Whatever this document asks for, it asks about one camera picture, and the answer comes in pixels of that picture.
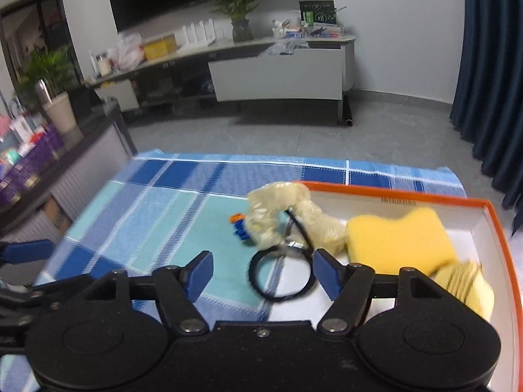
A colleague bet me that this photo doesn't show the white jar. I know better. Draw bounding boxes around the white jar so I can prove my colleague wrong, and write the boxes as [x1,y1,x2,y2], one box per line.
[97,54,112,77]

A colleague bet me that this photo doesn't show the orange white cardboard box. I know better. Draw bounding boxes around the orange white cardboard box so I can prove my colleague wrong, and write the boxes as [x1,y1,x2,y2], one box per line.
[261,182,522,391]

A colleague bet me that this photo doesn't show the steel thermos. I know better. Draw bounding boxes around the steel thermos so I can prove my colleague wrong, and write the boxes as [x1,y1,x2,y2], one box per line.
[35,79,52,108]

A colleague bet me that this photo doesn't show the green plant on side table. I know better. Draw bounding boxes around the green plant on side table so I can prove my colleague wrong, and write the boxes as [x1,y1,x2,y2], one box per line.
[16,47,76,109]

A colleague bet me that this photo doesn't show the black green box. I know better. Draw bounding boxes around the black green box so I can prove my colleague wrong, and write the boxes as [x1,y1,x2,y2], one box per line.
[300,0,337,26]

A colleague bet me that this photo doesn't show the beige cup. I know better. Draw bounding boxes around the beige cup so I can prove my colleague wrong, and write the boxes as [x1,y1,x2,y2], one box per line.
[42,92,77,135]

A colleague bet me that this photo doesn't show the white TV cabinet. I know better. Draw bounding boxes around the white TV cabinet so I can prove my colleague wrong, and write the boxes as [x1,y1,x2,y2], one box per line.
[91,36,355,126]

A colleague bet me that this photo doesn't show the white plastic bag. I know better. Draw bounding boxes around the white plastic bag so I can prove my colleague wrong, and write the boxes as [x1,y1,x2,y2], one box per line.
[107,33,145,72]

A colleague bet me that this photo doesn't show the clear plastic bag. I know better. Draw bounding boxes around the clear plastic bag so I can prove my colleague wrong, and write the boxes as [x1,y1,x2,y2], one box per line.
[260,39,309,57]

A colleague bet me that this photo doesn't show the dark blue curtain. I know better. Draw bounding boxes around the dark blue curtain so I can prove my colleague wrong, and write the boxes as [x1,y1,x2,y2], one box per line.
[450,0,522,234]

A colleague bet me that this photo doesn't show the white router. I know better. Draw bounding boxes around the white router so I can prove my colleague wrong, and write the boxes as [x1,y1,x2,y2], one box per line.
[178,18,216,51]

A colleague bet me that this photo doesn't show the white medicine box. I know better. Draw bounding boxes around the white medicine box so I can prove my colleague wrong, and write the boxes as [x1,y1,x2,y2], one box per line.
[10,116,34,143]

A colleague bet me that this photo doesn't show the translucent rubber gloves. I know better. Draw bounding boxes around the translucent rubber gloves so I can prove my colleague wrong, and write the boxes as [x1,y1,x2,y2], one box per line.
[244,181,346,255]

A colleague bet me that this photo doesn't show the purple tray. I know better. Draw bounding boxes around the purple tray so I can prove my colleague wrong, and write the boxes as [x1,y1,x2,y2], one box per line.
[1,124,65,210]

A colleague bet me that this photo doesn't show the yellow striped towel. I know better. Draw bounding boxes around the yellow striped towel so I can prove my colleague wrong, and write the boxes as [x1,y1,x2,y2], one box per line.
[432,260,495,322]

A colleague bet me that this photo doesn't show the yellow green sponge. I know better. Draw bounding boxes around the yellow green sponge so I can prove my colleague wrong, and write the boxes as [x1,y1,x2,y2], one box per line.
[346,207,458,275]

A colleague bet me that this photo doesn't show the blue orange knotted rope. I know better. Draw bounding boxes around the blue orange knotted rope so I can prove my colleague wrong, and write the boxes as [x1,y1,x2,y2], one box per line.
[228,212,251,243]

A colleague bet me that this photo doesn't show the black glass side table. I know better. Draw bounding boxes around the black glass side table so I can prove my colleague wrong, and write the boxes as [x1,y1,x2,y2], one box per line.
[1,104,137,242]

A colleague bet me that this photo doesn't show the black hair tie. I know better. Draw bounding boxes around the black hair tie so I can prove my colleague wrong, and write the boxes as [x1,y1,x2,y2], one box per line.
[247,210,317,303]

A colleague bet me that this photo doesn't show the potted bamboo plant on cabinet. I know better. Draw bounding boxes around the potted bamboo plant on cabinet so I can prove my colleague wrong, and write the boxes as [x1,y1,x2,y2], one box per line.
[211,0,259,42]

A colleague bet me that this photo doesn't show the yellow box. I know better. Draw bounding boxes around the yellow box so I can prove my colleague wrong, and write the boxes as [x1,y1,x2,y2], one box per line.
[143,34,177,61]

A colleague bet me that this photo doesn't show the clutter of small items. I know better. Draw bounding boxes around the clutter of small items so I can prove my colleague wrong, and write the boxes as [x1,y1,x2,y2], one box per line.
[272,19,344,39]

